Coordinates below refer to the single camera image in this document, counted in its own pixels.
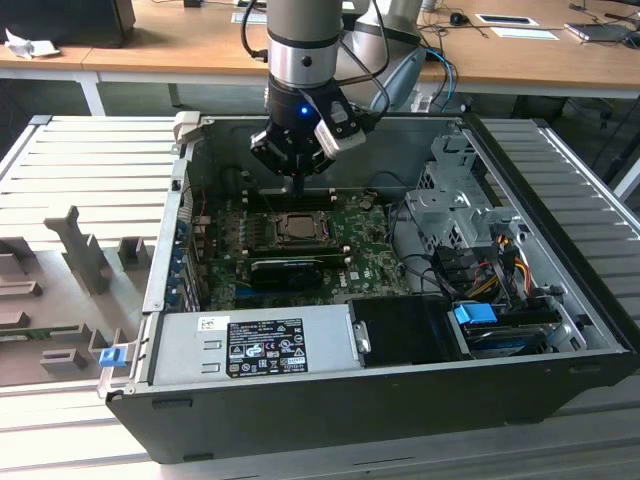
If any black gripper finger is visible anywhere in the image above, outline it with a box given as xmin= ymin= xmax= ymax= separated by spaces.
xmin=298 ymin=149 xmax=337 ymax=198
xmin=251 ymin=128 xmax=300 ymax=198

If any silver topped CPU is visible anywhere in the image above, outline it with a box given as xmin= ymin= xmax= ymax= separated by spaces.
xmin=282 ymin=217 xmax=319 ymax=239

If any CPU socket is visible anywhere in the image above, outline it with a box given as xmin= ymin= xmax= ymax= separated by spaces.
xmin=266 ymin=208 xmax=335 ymax=250

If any blue expansion slot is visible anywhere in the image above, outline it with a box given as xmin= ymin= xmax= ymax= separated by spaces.
xmin=233 ymin=285 xmax=281 ymax=307

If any black plastic cover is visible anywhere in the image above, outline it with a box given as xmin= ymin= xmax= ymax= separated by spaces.
xmin=347 ymin=294 xmax=471 ymax=369

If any green motherboard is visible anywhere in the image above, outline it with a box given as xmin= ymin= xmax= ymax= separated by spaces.
xmin=199 ymin=192 xmax=416 ymax=311

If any green RAM stick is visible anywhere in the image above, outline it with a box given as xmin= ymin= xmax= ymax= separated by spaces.
xmin=249 ymin=253 xmax=350 ymax=269
xmin=0 ymin=324 xmax=81 ymax=344

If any wooden desk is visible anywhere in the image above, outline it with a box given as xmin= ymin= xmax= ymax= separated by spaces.
xmin=0 ymin=0 xmax=640 ymax=101

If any black graphics card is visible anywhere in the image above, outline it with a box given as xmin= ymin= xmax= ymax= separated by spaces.
xmin=248 ymin=257 xmax=326 ymax=292

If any metal drive cage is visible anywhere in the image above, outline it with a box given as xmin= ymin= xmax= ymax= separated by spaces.
xmin=402 ymin=132 xmax=531 ymax=261

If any hard disk in blue carrier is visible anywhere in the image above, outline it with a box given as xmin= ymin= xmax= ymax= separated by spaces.
xmin=449 ymin=302 xmax=561 ymax=359

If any silver power supply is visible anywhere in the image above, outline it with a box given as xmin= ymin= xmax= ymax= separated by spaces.
xmin=147 ymin=302 xmax=359 ymax=389

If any white framed tablet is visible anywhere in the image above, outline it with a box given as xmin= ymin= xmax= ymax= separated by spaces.
xmin=474 ymin=12 xmax=541 ymax=27

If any black box on desk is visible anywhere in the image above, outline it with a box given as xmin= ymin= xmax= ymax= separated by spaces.
xmin=0 ymin=0 xmax=136 ymax=49

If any white paper sheet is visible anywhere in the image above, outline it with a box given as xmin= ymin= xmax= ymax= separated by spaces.
xmin=489 ymin=25 xmax=561 ymax=42

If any grey parts rack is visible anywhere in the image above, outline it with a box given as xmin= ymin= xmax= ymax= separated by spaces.
xmin=0 ymin=204 xmax=156 ymax=386

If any crumpled white paper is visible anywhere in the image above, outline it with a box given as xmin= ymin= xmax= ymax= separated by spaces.
xmin=3 ymin=27 xmax=61 ymax=60

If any black PC case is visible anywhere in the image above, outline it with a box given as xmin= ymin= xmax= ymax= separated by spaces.
xmin=99 ymin=112 xmax=634 ymax=466

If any grey notebook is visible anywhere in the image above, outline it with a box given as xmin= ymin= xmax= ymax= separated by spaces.
xmin=564 ymin=19 xmax=636 ymax=44

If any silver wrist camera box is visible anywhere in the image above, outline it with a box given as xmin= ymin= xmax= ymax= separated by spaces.
xmin=313 ymin=99 xmax=368 ymax=160

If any pale grey case handle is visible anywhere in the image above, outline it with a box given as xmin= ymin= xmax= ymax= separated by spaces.
xmin=172 ymin=110 xmax=204 ymax=146

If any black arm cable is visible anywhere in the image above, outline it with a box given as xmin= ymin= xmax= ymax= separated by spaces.
xmin=241 ymin=0 xmax=271 ymax=64

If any blue cable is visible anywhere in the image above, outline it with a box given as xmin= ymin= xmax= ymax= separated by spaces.
xmin=424 ymin=44 xmax=459 ymax=114

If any yellow and red wire bundle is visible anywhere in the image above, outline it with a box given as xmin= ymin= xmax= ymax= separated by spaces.
xmin=469 ymin=234 xmax=536 ymax=306

